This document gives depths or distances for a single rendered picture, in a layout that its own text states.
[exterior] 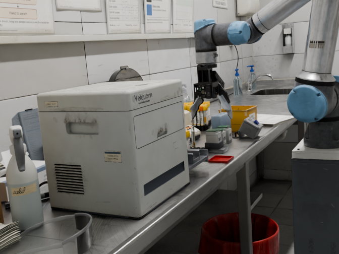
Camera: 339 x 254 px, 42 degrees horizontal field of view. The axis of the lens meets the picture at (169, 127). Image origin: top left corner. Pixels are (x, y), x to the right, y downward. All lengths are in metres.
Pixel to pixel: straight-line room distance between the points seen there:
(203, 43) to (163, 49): 0.97
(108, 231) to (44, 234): 0.15
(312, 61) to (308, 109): 0.14
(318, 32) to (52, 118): 0.77
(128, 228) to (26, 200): 0.24
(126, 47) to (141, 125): 1.17
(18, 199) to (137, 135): 0.30
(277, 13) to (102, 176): 0.83
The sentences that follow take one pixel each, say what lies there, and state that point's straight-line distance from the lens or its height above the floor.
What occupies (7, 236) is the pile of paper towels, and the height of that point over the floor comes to 0.90.
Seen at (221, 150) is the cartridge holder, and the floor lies 0.89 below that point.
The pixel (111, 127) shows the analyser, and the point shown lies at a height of 1.09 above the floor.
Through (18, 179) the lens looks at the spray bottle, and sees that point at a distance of 1.04.
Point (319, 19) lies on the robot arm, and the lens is 1.35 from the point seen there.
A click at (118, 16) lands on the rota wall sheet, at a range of 2.11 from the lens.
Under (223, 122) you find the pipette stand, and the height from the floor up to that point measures 0.95.
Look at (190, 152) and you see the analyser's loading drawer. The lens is 1.36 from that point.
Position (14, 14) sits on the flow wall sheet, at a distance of 1.62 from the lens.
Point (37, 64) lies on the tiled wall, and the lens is 1.68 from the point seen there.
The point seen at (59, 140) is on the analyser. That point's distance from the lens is 1.11.
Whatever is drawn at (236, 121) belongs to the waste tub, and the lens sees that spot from 1.93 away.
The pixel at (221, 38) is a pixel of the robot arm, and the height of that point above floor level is 1.28.
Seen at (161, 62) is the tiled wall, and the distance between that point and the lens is 2.45.
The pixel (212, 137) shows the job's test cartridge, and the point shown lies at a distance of 1.59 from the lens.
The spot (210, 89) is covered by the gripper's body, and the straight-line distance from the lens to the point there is 1.52.
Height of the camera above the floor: 1.26
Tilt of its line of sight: 10 degrees down
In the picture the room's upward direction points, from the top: 5 degrees counter-clockwise
